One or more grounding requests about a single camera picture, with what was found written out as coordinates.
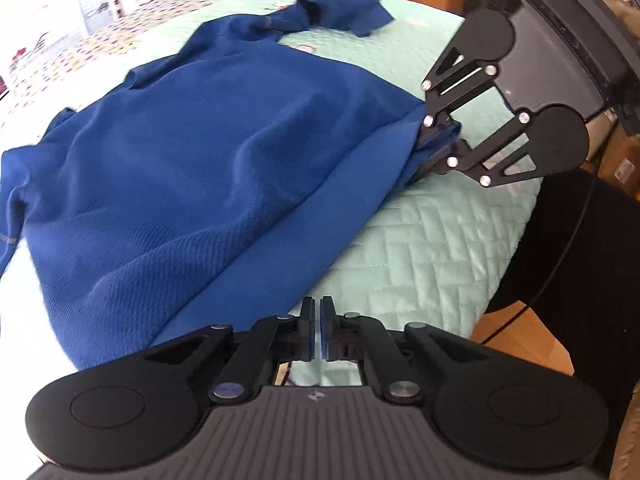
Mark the mint quilted bee bedspread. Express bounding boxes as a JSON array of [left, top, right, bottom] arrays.
[[0, 0, 544, 388]]

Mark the blue knit sweater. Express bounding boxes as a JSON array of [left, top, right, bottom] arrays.
[[1, 0, 435, 368]]

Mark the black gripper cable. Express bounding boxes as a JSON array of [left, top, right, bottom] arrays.
[[479, 169, 601, 348]]

